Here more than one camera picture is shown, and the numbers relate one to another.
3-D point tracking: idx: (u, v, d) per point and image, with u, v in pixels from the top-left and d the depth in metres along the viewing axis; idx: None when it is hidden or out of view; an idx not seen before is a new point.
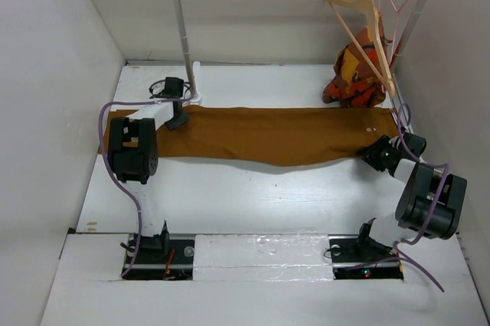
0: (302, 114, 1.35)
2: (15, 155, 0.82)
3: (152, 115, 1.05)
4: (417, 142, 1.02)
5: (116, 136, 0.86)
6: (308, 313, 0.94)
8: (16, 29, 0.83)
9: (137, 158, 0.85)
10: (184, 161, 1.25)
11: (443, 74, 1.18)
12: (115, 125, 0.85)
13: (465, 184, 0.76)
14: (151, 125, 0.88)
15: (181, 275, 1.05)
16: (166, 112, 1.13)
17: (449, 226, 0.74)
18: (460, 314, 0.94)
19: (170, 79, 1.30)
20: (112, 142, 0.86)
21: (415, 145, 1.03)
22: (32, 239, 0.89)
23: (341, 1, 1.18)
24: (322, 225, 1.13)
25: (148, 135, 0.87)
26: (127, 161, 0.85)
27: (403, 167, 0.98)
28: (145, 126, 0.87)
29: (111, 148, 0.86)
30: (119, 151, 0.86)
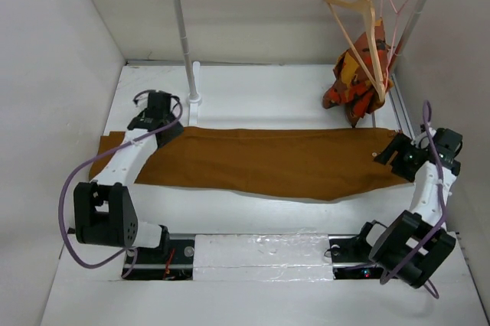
0: (311, 134, 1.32)
2: (15, 155, 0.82)
3: (129, 164, 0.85)
4: (447, 139, 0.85)
5: (83, 211, 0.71)
6: (308, 314, 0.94)
8: (15, 28, 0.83)
9: (109, 233, 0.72)
10: (178, 191, 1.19)
11: (442, 76, 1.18)
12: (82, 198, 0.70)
13: (452, 246, 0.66)
14: (122, 196, 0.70)
15: (181, 275, 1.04)
16: (149, 146, 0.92)
17: (418, 278, 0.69)
18: (460, 314, 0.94)
19: (154, 95, 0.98)
20: (79, 216, 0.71)
21: (447, 141, 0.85)
22: (33, 239, 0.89)
23: (340, 0, 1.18)
24: (323, 225, 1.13)
25: (117, 210, 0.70)
26: (99, 237, 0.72)
27: (422, 174, 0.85)
28: (115, 201, 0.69)
29: (80, 222, 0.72)
30: (88, 226, 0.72)
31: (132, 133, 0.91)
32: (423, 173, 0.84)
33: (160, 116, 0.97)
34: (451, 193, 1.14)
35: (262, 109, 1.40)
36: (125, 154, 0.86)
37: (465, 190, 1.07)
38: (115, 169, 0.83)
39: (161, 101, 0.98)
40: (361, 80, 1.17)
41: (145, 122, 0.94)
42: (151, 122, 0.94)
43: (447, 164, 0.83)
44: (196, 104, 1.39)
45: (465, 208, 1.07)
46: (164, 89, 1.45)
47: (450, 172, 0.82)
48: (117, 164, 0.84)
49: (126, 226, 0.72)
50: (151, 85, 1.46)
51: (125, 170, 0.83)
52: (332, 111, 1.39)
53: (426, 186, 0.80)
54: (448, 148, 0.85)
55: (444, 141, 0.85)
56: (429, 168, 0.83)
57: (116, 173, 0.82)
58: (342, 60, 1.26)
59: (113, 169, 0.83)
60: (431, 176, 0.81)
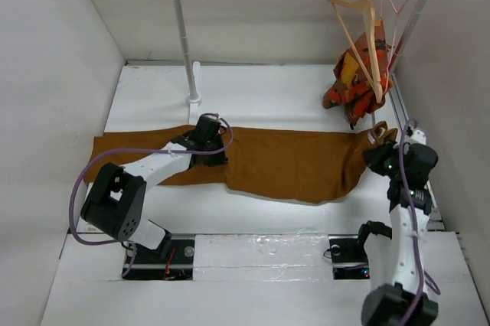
0: (297, 133, 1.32)
2: (14, 155, 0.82)
3: (155, 167, 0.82)
4: (417, 163, 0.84)
5: (100, 187, 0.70)
6: (308, 314, 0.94)
8: (14, 28, 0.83)
9: (109, 220, 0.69)
10: (178, 191, 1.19)
11: (442, 76, 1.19)
12: (106, 175, 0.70)
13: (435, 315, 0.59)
14: (140, 187, 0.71)
15: (182, 275, 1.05)
16: (181, 161, 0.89)
17: None
18: (459, 314, 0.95)
19: (203, 119, 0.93)
20: (93, 190, 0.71)
21: (419, 169, 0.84)
22: (32, 239, 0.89)
23: (342, 1, 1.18)
24: (323, 225, 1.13)
25: (130, 199, 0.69)
26: (99, 220, 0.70)
27: (395, 220, 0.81)
28: (131, 190, 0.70)
29: (91, 196, 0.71)
30: (98, 202, 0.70)
31: (171, 145, 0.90)
32: (396, 222, 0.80)
33: (201, 141, 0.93)
34: (451, 194, 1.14)
35: (262, 109, 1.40)
36: (159, 158, 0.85)
37: (465, 190, 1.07)
38: (143, 165, 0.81)
39: (207, 129, 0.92)
40: (361, 80, 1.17)
41: (187, 143, 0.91)
42: (192, 145, 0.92)
43: (416, 195, 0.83)
44: (196, 104, 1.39)
45: (465, 209, 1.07)
46: (164, 89, 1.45)
47: (420, 213, 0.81)
48: (147, 161, 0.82)
49: (125, 223, 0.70)
50: (151, 85, 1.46)
51: (152, 171, 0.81)
52: (332, 111, 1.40)
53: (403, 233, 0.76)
54: (418, 174, 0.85)
55: (417, 164, 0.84)
56: (400, 213, 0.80)
57: (142, 168, 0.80)
58: (342, 60, 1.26)
59: (142, 164, 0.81)
60: (403, 229, 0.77)
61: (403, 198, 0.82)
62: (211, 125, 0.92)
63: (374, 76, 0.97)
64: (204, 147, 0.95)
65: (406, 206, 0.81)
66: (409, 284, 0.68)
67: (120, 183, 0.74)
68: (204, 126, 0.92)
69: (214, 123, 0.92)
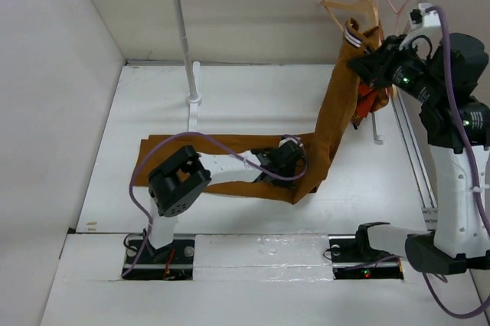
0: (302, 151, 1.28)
2: (15, 156, 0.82)
3: (223, 170, 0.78)
4: (468, 68, 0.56)
5: (174, 161, 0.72)
6: (308, 313, 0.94)
8: (15, 28, 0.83)
9: (165, 193, 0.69)
10: None
11: None
12: (184, 152, 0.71)
13: None
14: (204, 178, 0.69)
15: (182, 275, 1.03)
16: (246, 175, 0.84)
17: None
18: (460, 314, 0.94)
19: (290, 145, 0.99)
20: (165, 161, 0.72)
21: (469, 77, 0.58)
22: (33, 239, 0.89)
23: (337, 2, 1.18)
24: (323, 225, 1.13)
25: (191, 184, 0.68)
26: (158, 190, 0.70)
27: (444, 161, 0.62)
28: (195, 177, 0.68)
29: (161, 164, 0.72)
30: (165, 174, 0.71)
31: (249, 154, 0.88)
32: (446, 165, 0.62)
33: (276, 161, 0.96)
34: None
35: (262, 109, 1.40)
36: (234, 158, 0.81)
37: None
38: (216, 161, 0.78)
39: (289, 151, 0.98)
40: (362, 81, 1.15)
41: (263, 158, 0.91)
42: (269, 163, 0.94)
43: (470, 118, 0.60)
44: (196, 104, 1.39)
45: None
46: (165, 89, 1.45)
47: (481, 148, 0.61)
48: (220, 159, 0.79)
49: (171, 209, 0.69)
50: (151, 85, 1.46)
51: (221, 171, 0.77)
52: None
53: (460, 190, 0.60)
54: (465, 86, 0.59)
55: (468, 69, 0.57)
56: (455, 161, 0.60)
57: (215, 165, 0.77)
58: None
59: (215, 161, 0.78)
60: (461, 184, 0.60)
61: (456, 138, 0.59)
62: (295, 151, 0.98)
63: None
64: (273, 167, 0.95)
65: (462, 148, 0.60)
66: (471, 249, 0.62)
67: (193, 169, 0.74)
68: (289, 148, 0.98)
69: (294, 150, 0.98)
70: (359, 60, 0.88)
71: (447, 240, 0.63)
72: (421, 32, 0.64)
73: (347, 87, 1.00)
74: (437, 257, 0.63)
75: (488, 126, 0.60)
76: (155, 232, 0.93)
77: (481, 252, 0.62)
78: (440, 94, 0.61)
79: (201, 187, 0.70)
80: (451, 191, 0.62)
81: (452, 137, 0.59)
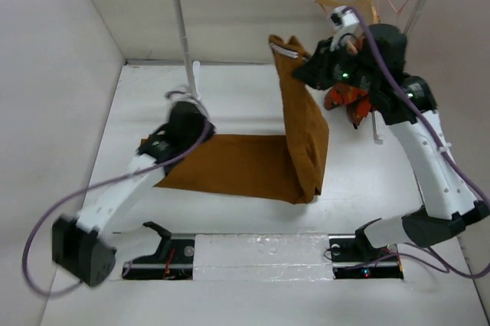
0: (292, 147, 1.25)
2: (15, 155, 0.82)
3: (117, 205, 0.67)
4: (394, 47, 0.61)
5: (57, 242, 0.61)
6: (308, 313, 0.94)
8: (15, 28, 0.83)
9: (81, 270, 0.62)
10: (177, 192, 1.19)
11: (442, 76, 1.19)
12: (60, 228, 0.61)
13: None
14: (93, 245, 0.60)
15: (182, 275, 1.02)
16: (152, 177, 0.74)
17: None
18: (460, 313, 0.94)
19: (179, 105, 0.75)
20: (56, 246, 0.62)
21: (398, 57, 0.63)
22: (33, 239, 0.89)
23: (332, 0, 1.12)
24: (323, 225, 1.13)
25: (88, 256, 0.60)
26: (73, 270, 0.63)
27: (405, 135, 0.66)
28: (85, 250, 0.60)
29: (55, 252, 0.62)
30: (66, 254, 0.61)
31: (137, 161, 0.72)
32: (409, 137, 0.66)
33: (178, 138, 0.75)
34: None
35: (262, 109, 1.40)
36: (122, 187, 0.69)
37: None
38: (99, 207, 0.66)
39: (190, 117, 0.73)
40: None
41: (158, 148, 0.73)
42: (167, 149, 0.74)
43: (410, 88, 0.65)
44: None
45: None
46: (165, 89, 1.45)
47: (431, 114, 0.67)
48: (104, 201, 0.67)
49: (104, 262, 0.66)
50: (151, 84, 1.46)
51: (112, 213, 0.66)
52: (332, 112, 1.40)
53: (429, 154, 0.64)
54: (396, 65, 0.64)
55: (394, 50, 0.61)
56: (415, 131, 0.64)
57: (99, 214, 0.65)
58: None
59: (99, 207, 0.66)
60: (427, 148, 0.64)
61: (408, 112, 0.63)
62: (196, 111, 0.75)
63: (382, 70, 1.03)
64: (174, 150, 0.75)
65: (415, 118, 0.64)
66: (460, 204, 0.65)
67: (82, 230, 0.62)
68: (176, 115, 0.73)
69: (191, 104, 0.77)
70: (301, 67, 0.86)
71: (439, 206, 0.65)
72: (345, 32, 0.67)
73: (296, 95, 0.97)
74: (435, 226, 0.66)
75: (427, 93, 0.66)
76: (131, 253, 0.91)
77: (470, 206, 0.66)
78: (380, 77, 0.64)
79: (102, 239, 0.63)
80: (422, 159, 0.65)
81: (403, 112, 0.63)
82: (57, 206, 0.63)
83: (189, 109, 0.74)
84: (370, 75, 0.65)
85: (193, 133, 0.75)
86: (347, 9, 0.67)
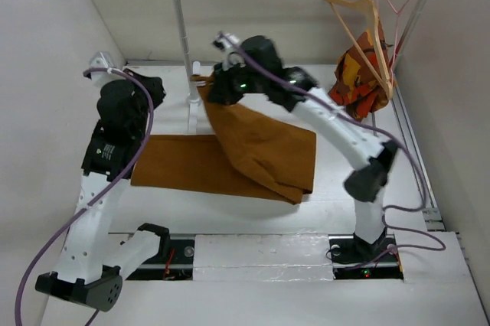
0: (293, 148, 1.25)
2: (15, 155, 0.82)
3: (89, 244, 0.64)
4: (266, 54, 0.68)
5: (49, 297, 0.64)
6: (308, 313, 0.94)
8: (16, 28, 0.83)
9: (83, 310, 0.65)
10: (178, 192, 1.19)
11: (442, 76, 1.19)
12: (45, 288, 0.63)
13: None
14: (84, 295, 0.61)
15: (182, 275, 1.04)
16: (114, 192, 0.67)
17: None
18: (460, 314, 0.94)
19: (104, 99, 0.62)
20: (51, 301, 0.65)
21: (272, 58, 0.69)
22: (33, 238, 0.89)
23: (342, 0, 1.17)
24: (323, 225, 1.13)
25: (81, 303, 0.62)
26: None
27: (304, 113, 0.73)
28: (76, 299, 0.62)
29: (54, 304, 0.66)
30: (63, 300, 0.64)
31: (87, 182, 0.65)
32: (306, 112, 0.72)
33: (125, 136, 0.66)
34: (451, 193, 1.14)
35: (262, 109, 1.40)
36: (83, 223, 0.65)
37: (465, 190, 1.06)
38: (73, 255, 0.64)
39: (130, 102, 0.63)
40: (364, 83, 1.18)
41: (103, 156, 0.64)
42: (112, 154, 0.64)
43: (293, 79, 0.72)
44: (196, 104, 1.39)
45: (464, 208, 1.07)
46: (164, 89, 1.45)
47: (318, 87, 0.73)
48: (73, 244, 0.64)
49: (112, 283, 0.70)
50: None
51: (89, 253, 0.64)
52: None
53: (325, 115, 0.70)
54: (276, 63, 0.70)
55: (265, 57, 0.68)
56: (308, 107, 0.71)
57: (76, 260, 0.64)
58: (342, 62, 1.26)
59: (73, 254, 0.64)
60: (324, 113, 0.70)
61: (296, 98, 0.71)
62: (133, 90, 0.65)
63: (382, 72, 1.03)
64: (124, 149, 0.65)
65: (304, 98, 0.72)
66: (371, 148, 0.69)
67: (67, 282, 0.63)
68: (104, 112, 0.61)
69: (129, 81, 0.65)
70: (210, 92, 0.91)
71: (354, 158, 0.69)
72: (230, 54, 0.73)
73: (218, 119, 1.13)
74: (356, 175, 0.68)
75: (308, 76, 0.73)
76: (138, 265, 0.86)
77: (380, 148, 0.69)
78: (266, 81, 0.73)
79: (91, 284, 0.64)
80: (322, 123, 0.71)
81: (295, 99, 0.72)
82: (44, 252, 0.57)
83: (124, 96, 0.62)
84: (263, 82, 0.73)
85: (138, 115, 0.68)
86: (220, 35, 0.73)
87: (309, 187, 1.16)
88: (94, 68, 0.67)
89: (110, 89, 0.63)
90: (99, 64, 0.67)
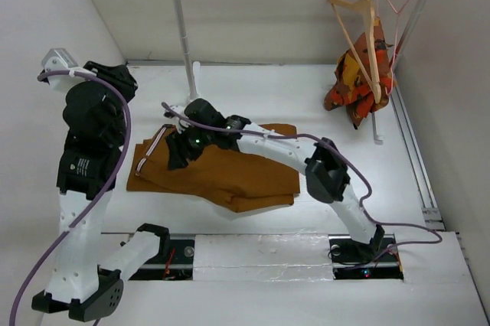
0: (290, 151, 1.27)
2: (14, 155, 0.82)
3: (78, 268, 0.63)
4: (204, 112, 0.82)
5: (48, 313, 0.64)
6: (308, 313, 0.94)
8: (15, 29, 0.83)
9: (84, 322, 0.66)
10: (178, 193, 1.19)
11: (441, 76, 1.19)
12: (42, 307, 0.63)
13: None
14: (83, 311, 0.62)
15: (181, 275, 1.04)
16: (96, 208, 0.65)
17: None
18: (459, 314, 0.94)
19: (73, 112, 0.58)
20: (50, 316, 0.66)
21: (210, 113, 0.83)
22: (32, 238, 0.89)
23: (344, 1, 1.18)
24: (323, 225, 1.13)
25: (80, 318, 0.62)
26: None
27: (249, 148, 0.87)
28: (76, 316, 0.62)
29: None
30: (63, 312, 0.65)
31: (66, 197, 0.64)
32: (251, 145, 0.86)
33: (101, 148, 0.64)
34: (451, 193, 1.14)
35: (262, 109, 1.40)
36: (67, 244, 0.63)
37: (465, 191, 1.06)
38: (63, 277, 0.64)
39: (101, 113, 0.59)
40: (363, 83, 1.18)
41: (77, 169, 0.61)
42: (85, 169, 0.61)
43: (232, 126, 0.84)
44: None
45: (464, 208, 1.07)
46: (164, 89, 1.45)
47: (249, 125, 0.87)
48: (62, 268, 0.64)
49: (112, 288, 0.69)
50: (151, 85, 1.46)
51: (79, 276, 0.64)
52: (332, 112, 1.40)
53: (262, 141, 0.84)
54: (213, 118, 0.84)
55: (205, 113, 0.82)
56: (246, 141, 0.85)
57: (66, 284, 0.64)
58: (342, 62, 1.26)
59: (63, 277, 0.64)
60: (259, 141, 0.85)
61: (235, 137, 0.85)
62: (103, 93, 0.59)
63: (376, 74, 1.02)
64: (100, 161, 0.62)
65: (240, 135, 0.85)
66: (305, 151, 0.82)
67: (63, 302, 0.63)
68: (74, 122, 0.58)
69: (98, 83, 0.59)
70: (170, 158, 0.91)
71: (297, 164, 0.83)
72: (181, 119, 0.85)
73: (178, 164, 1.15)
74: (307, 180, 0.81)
75: (242, 120, 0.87)
76: (138, 265, 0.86)
77: (311, 148, 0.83)
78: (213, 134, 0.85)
79: (88, 301, 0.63)
80: (263, 148, 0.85)
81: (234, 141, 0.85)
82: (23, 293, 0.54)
83: (93, 104, 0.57)
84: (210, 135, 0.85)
85: (115, 118, 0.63)
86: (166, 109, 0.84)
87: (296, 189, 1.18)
88: (50, 70, 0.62)
89: (78, 95, 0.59)
90: (56, 65, 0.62)
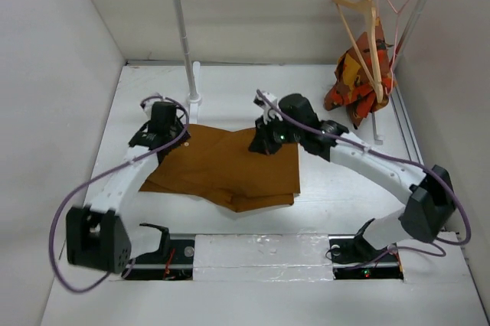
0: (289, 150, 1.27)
2: (14, 155, 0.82)
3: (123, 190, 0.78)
4: (301, 109, 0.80)
5: (73, 232, 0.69)
6: (308, 313, 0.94)
8: (15, 29, 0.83)
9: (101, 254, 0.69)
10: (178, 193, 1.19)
11: (442, 76, 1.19)
12: (73, 220, 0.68)
13: None
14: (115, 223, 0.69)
15: (182, 275, 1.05)
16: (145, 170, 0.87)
17: None
18: (459, 314, 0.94)
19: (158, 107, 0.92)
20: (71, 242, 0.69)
21: (307, 112, 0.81)
22: (32, 238, 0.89)
23: (347, 1, 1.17)
24: (323, 225, 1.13)
25: (109, 231, 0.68)
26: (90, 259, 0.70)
27: (343, 158, 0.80)
28: (106, 228, 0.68)
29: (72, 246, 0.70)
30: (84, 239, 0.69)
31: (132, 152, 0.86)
32: (344, 156, 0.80)
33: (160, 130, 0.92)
34: None
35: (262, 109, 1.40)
36: (125, 174, 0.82)
37: (464, 190, 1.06)
38: (109, 193, 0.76)
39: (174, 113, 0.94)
40: (364, 82, 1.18)
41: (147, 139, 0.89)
42: (152, 140, 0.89)
43: (327, 131, 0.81)
44: (196, 104, 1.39)
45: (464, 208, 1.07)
46: (165, 89, 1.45)
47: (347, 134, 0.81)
48: (112, 188, 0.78)
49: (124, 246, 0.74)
50: (151, 85, 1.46)
51: (122, 195, 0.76)
52: (331, 112, 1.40)
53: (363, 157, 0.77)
54: (310, 118, 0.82)
55: (301, 112, 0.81)
56: (341, 150, 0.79)
57: (110, 198, 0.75)
58: (342, 62, 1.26)
59: (109, 193, 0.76)
60: (356, 154, 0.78)
61: (326, 140, 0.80)
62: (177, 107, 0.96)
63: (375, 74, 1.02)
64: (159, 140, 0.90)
65: (334, 142, 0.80)
66: (411, 177, 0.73)
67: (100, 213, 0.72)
68: (156, 114, 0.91)
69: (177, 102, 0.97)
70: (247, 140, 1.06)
71: (396, 188, 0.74)
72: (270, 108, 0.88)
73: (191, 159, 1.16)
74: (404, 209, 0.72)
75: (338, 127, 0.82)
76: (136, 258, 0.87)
77: (421, 175, 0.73)
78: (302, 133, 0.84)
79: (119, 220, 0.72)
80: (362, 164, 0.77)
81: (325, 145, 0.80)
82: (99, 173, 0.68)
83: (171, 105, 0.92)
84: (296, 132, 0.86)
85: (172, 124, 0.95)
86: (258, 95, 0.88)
87: (297, 188, 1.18)
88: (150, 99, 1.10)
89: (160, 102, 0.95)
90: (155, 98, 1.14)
